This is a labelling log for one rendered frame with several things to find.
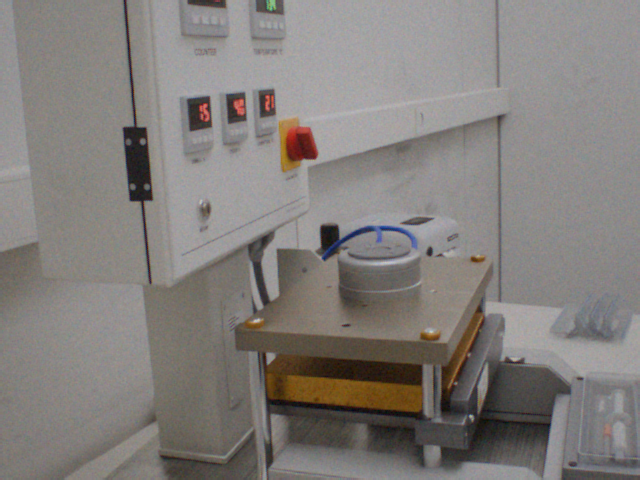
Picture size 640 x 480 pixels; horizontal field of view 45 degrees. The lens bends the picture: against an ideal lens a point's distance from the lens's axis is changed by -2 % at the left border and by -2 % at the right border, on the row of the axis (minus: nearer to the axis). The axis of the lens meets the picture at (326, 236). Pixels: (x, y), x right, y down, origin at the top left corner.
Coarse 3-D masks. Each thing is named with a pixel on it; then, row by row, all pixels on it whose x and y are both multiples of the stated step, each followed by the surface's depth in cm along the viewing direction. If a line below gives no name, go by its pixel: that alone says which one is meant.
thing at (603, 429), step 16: (592, 384) 77; (608, 384) 77; (624, 384) 76; (592, 400) 73; (608, 400) 73; (624, 400) 73; (592, 416) 70; (608, 416) 70; (624, 416) 70; (592, 432) 67; (608, 432) 67; (624, 432) 67; (592, 448) 64; (608, 448) 64; (624, 448) 64
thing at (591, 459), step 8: (584, 376) 79; (584, 384) 77; (584, 456) 63; (592, 456) 63; (600, 456) 63; (608, 456) 63; (592, 464) 63; (600, 464) 63; (608, 464) 63; (616, 464) 63; (624, 464) 62; (632, 464) 62
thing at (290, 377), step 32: (480, 320) 81; (288, 384) 70; (320, 384) 69; (352, 384) 68; (384, 384) 67; (416, 384) 66; (448, 384) 65; (320, 416) 69; (352, 416) 68; (384, 416) 67; (416, 416) 67
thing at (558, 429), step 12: (564, 396) 83; (564, 408) 80; (552, 420) 77; (564, 420) 77; (552, 432) 75; (564, 432) 75; (552, 444) 72; (564, 444) 72; (552, 456) 70; (552, 468) 68
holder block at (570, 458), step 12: (576, 384) 79; (576, 396) 77; (576, 408) 74; (576, 420) 72; (576, 432) 69; (576, 444) 67; (564, 456) 65; (576, 456) 65; (564, 468) 63; (576, 468) 63; (588, 468) 63; (600, 468) 63; (612, 468) 63; (624, 468) 62
